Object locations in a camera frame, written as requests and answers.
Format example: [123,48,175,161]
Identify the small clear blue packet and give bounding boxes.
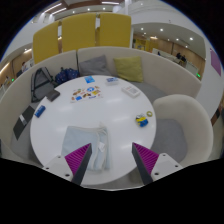
[105,76,120,85]

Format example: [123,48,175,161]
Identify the curved beige sofa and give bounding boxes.
[0,46,203,161]

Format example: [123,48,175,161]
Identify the colourful sticker sheet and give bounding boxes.
[69,85,104,104]

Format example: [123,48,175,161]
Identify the small blue box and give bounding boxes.
[34,104,47,118]

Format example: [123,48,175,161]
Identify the yellow blue toy figure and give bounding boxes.
[134,113,149,128]

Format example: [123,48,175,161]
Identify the grey black backpack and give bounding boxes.
[30,66,59,104]

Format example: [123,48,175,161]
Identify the black laptop sleeve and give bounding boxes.
[12,105,36,140]

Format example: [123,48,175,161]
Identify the white round armchair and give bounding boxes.
[151,94,214,164]

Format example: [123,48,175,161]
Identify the yellow-green cushion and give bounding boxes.
[113,55,145,84]

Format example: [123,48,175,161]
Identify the dark blue bag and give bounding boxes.
[54,67,80,85]

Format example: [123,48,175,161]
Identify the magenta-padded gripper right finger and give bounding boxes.
[131,142,184,186]

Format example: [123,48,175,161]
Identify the flat white box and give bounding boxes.
[121,85,141,99]

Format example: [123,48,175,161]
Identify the grey cushion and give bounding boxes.
[78,54,113,78]

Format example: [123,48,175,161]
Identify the purple wall poster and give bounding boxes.
[209,48,222,77]

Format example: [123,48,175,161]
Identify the yellow partition panel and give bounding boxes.
[32,20,61,65]
[61,12,98,53]
[97,12,132,48]

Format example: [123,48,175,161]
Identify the recessed ceiling spotlights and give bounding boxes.
[136,26,201,43]

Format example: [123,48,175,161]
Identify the ceiling strip lights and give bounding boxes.
[41,0,121,16]

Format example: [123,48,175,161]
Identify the light blue towel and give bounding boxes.
[60,123,111,173]

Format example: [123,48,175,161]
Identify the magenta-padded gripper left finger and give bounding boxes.
[42,143,93,186]

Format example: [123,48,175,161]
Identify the dark flat wallet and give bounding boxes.
[45,89,62,102]

